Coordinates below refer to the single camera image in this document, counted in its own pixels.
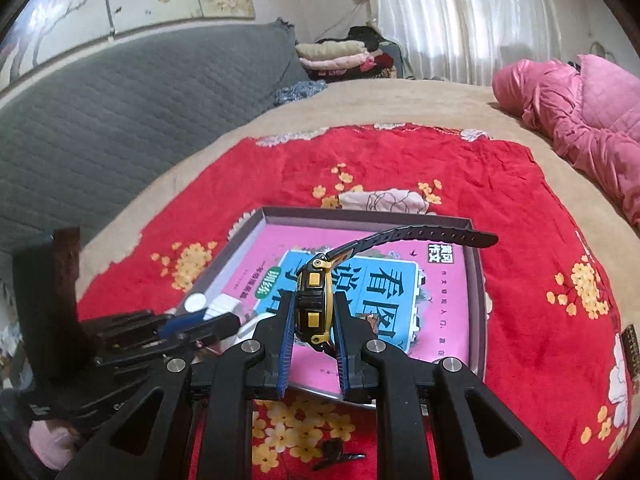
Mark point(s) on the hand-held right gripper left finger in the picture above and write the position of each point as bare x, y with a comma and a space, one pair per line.
286, 345

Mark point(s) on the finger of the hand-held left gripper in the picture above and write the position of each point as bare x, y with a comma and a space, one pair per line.
180, 324
215, 327

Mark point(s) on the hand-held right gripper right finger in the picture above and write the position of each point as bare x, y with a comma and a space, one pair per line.
342, 350

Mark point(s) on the white earbuds case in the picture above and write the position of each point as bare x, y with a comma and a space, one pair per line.
222, 305

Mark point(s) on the black and yellow wristwatch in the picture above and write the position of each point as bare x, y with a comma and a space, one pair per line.
312, 305

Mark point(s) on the shallow grey cardboard box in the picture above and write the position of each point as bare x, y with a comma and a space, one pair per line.
479, 300

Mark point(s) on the white pill bottle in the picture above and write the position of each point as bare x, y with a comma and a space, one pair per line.
195, 302

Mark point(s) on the pink and blue book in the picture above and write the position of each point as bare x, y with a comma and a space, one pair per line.
395, 320

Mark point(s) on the small black object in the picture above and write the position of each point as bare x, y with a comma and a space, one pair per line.
332, 452

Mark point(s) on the grey quilted cover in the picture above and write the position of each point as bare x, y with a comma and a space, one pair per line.
125, 135

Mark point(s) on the red floral blanket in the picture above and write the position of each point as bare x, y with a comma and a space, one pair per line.
525, 210

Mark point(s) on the blue patterned cloth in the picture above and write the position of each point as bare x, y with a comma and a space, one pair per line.
300, 91

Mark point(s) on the beige bed sheet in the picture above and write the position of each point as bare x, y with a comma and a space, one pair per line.
400, 105

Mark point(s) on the dark patterned rectangular object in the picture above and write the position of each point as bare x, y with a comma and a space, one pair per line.
631, 342

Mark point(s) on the stack of folded clothes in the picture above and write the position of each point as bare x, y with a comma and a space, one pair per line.
330, 52

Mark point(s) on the pink quilt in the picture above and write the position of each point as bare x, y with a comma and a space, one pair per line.
575, 110

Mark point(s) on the white curtain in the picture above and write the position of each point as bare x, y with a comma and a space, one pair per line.
450, 10

